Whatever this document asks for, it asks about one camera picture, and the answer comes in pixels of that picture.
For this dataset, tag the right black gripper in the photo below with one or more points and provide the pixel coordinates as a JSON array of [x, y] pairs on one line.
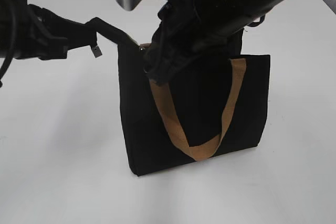
[[188, 30]]

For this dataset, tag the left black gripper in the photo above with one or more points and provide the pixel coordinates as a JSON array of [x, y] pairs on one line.
[[50, 37]]

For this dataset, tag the black tote bag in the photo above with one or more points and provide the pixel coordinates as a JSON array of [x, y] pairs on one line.
[[217, 105]]

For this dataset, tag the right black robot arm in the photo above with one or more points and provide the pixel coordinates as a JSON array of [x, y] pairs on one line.
[[247, 11]]

